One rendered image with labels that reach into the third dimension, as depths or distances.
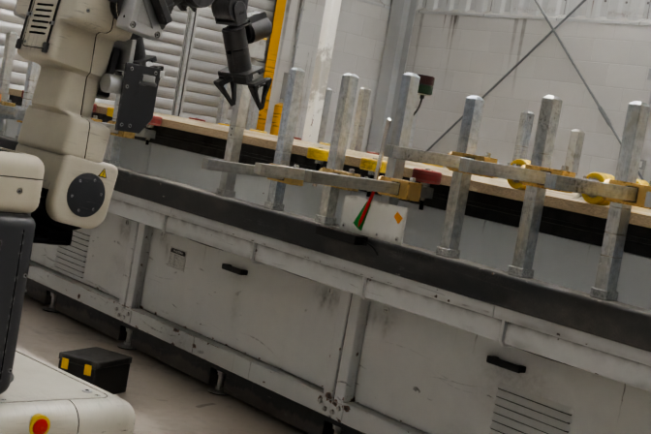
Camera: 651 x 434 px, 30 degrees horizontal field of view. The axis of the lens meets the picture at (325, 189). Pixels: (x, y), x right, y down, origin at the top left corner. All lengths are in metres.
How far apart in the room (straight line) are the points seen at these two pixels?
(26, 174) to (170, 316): 2.03
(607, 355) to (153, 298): 2.26
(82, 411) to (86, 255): 2.36
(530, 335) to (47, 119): 1.25
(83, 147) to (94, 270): 2.22
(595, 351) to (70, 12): 1.41
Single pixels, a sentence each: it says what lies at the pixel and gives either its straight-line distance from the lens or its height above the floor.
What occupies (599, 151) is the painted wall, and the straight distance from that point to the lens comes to 11.88.
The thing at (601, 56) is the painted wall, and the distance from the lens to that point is 12.04.
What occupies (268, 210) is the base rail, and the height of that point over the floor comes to 0.70.
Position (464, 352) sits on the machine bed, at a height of 0.43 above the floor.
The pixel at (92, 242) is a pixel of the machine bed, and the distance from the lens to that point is 5.07.
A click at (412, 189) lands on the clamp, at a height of 0.85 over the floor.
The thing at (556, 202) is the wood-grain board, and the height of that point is 0.89.
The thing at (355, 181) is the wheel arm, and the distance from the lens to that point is 3.15.
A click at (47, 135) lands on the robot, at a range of 2.90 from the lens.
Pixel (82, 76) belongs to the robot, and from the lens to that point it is 2.89.
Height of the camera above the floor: 0.98
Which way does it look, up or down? 3 degrees down
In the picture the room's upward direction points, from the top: 10 degrees clockwise
